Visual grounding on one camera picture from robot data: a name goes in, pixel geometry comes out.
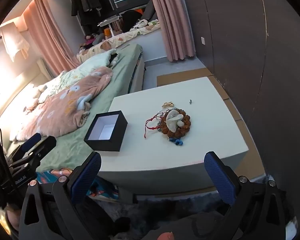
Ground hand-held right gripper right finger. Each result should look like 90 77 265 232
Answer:
204 151 294 240

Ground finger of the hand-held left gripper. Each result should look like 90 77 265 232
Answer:
10 136 57 173
14 133 42 159

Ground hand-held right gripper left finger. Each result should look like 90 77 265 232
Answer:
19 151 103 240

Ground black box with white inside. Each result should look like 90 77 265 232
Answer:
84 110 128 152

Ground brown wooden bead bracelet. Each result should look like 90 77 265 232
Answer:
161 108 192 135

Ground white shell pendant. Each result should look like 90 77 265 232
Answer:
166 110 184 132

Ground red cord bracelet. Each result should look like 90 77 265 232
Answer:
144 114 165 139

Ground person's left forearm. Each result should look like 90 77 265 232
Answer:
5 209 22 234

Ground teal printed bedsheet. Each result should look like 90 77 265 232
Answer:
37 167 121 202

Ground pink floral blanket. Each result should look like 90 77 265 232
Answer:
15 66 114 142

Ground beige plush toy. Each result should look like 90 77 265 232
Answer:
24 84 48 111

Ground white table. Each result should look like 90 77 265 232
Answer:
99 76 249 203

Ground flattened cardboard sheet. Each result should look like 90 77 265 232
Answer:
156 67 265 189

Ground white padded headboard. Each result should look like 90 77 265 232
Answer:
36 57 54 81

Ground pale green quilt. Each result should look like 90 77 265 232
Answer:
37 49 121 103

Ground white hanging cloth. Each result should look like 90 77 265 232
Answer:
0 21 30 62

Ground pink curtain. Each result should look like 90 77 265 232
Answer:
146 0 197 62
23 0 78 78

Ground green bedsheet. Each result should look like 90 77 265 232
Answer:
37 44 143 173

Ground floral printed quilt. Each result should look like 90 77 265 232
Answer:
76 19 161 63

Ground white rack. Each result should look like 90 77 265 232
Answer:
98 16 123 35

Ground dark hanging clothes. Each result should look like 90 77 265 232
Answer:
70 0 115 35

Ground black bag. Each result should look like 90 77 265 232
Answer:
121 9 147 32

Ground grey pillow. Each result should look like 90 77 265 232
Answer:
142 1 158 22

